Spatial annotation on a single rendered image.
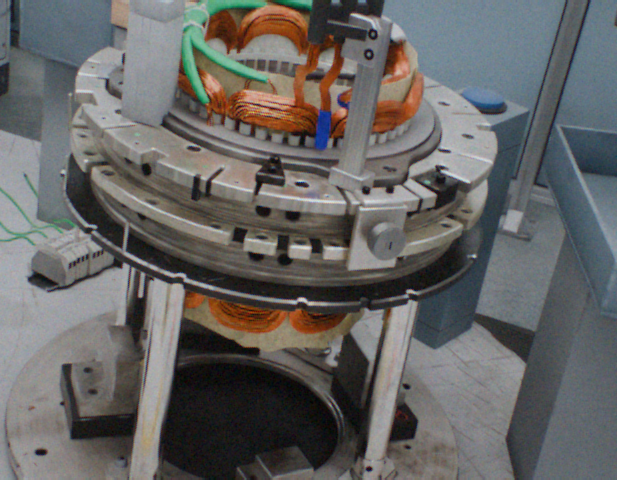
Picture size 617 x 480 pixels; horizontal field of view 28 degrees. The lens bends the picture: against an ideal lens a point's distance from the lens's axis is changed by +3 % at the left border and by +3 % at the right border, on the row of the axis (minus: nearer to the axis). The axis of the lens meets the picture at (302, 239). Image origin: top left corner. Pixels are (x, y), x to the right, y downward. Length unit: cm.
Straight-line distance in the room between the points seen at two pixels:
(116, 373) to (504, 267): 226
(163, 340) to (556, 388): 33
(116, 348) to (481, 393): 39
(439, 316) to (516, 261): 199
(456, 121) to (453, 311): 34
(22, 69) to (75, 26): 267
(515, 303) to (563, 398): 201
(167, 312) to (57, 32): 46
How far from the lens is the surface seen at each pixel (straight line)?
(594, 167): 111
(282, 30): 99
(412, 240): 84
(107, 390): 103
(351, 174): 81
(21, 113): 361
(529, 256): 327
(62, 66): 130
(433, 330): 125
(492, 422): 118
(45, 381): 109
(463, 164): 89
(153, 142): 84
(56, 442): 103
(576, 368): 100
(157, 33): 84
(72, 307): 123
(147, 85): 85
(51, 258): 125
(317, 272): 84
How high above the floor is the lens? 144
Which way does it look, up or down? 28 degrees down
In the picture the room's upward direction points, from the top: 10 degrees clockwise
